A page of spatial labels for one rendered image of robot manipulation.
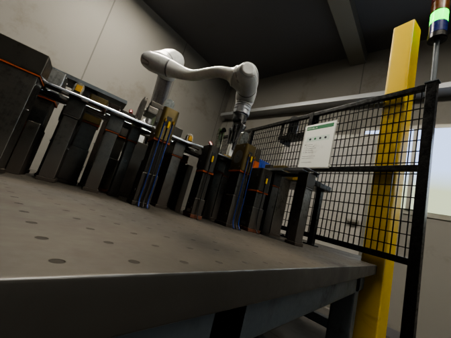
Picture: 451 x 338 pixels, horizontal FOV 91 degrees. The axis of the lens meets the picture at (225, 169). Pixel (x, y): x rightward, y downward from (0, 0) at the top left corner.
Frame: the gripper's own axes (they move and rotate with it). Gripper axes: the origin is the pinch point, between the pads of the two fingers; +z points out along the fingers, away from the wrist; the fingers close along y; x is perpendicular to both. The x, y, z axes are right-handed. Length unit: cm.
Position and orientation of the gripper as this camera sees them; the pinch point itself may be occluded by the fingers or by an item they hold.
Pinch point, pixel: (231, 150)
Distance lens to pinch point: 117.6
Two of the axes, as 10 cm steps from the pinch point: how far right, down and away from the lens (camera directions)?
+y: 5.5, -0.1, -8.4
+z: -2.6, 9.5, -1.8
